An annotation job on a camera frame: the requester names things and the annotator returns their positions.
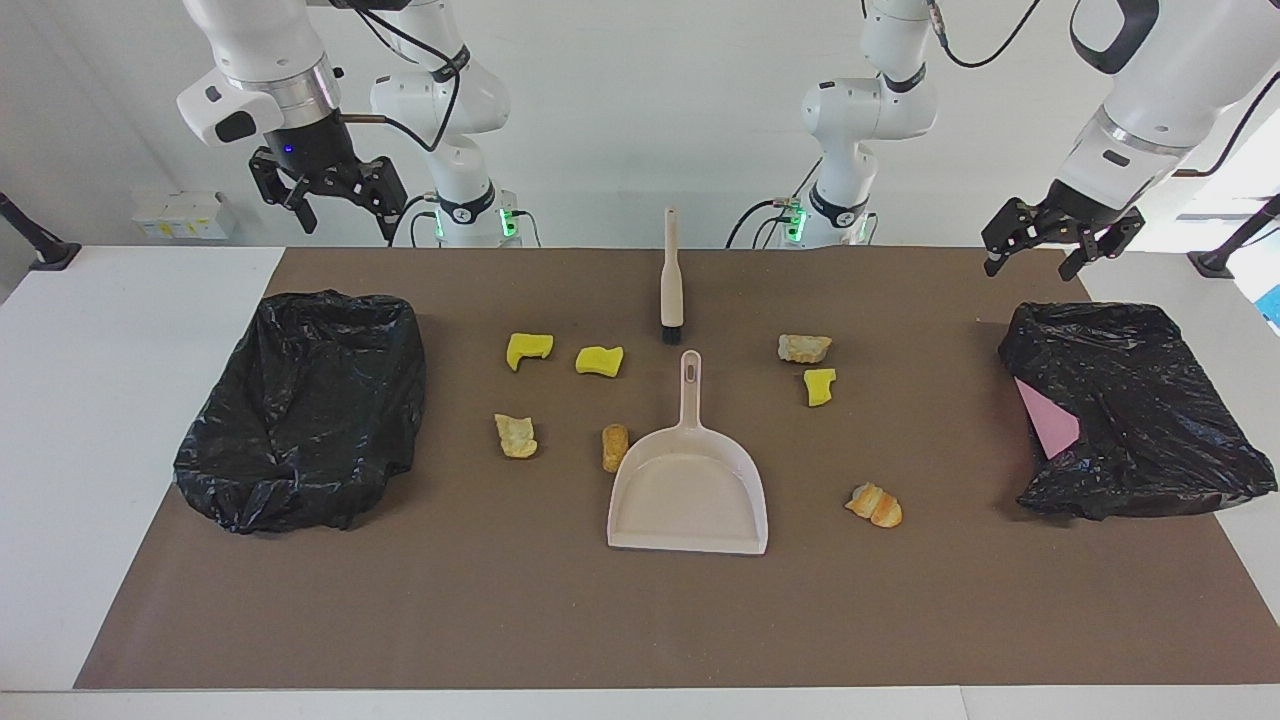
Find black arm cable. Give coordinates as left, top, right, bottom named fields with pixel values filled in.
left=925, top=0, right=1280, bottom=179
left=335, top=5, right=471, bottom=153

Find black trash bag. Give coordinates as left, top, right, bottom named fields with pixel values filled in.
left=998, top=300, right=1279, bottom=521

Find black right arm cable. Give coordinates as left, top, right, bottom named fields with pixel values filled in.
left=335, top=5, right=471, bottom=153

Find black right base cable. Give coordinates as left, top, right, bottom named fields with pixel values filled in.
left=388, top=193, right=443, bottom=248

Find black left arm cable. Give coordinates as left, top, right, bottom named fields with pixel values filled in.
left=925, top=0, right=1280, bottom=179

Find brown table mat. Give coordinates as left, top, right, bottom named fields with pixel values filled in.
left=74, top=247, right=1280, bottom=691

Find pink plastic bin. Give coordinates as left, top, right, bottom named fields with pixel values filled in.
left=1015, top=378, right=1081, bottom=461

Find black base cable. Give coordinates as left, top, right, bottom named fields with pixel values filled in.
left=727, top=198, right=801, bottom=249
left=388, top=193, right=443, bottom=248

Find beige plastic dustpan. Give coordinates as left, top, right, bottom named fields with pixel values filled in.
left=607, top=350, right=769, bottom=556

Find black left base cable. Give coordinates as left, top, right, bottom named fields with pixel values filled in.
left=727, top=198, right=801, bottom=249

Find black clamp stand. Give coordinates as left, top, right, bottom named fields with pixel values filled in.
left=0, top=192, right=82, bottom=271
left=1188, top=195, right=1280, bottom=279

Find white wall boxes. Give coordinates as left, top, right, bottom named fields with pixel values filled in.
left=132, top=191, right=238, bottom=241

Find orange striped bread slice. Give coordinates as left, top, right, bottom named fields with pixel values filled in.
left=845, top=482, right=903, bottom=529

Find beige hand brush black bristles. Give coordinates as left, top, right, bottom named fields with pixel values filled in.
left=660, top=207, right=686, bottom=346

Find black bag lined bin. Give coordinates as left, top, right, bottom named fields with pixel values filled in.
left=173, top=291, right=428, bottom=534

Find notched yellow sponge piece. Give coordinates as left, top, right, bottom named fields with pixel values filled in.
left=506, top=332, right=554, bottom=373

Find pale torn bread chunk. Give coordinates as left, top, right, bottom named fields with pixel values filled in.
left=494, top=413, right=539, bottom=460

